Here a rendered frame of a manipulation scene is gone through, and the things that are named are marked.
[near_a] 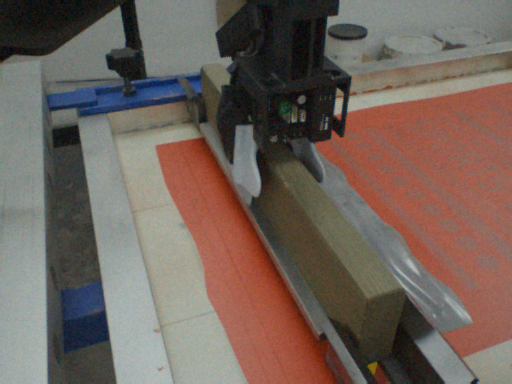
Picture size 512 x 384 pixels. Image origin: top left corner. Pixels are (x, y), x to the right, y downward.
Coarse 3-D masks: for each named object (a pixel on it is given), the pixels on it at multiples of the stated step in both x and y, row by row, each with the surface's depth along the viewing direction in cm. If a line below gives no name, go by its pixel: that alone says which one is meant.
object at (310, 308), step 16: (208, 128) 60; (208, 144) 58; (224, 160) 54; (256, 208) 47; (256, 224) 45; (272, 240) 43; (272, 256) 42; (288, 256) 42; (288, 272) 40; (288, 288) 40; (304, 288) 39; (304, 304) 38; (320, 320) 36; (320, 336) 36
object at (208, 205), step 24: (456, 96) 77; (480, 96) 77; (504, 96) 77; (360, 120) 70; (384, 120) 70; (168, 144) 65; (192, 144) 65; (168, 168) 60; (192, 168) 60; (216, 168) 60; (192, 192) 56; (216, 192) 56; (360, 192) 56; (192, 216) 53; (216, 216) 53; (240, 216) 53
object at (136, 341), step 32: (384, 64) 78; (416, 64) 78; (448, 64) 80; (480, 64) 83; (96, 128) 61; (128, 128) 67; (96, 160) 55; (96, 192) 50; (96, 224) 46; (128, 224) 46; (128, 256) 43; (128, 288) 40; (128, 320) 37; (128, 352) 35; (160, 352) 35
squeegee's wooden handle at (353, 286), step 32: (256, 160) 45; (288, 160) 42; (288, 192) 39; (320, 192) 38; (288, 224) 41; (320, 224) 35; (320, 256) 35; (352, 256) 33; (320, 288) 37; (352, 288) 31; (384, 288) 30; (352, 320) 32; (384, 320) 32; (384, 352) 34
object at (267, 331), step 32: (224, 256) 48; (256, 256) 48; (416, 256) 48; (224, 288) 44; (256, 288) 44; (480, 288) 44; (224, 320) 41; (256, 320) 41; (288, 320) 41; (480, 320) 41; (256, 352) 39; (288, 352) 39; (320, 352) 39
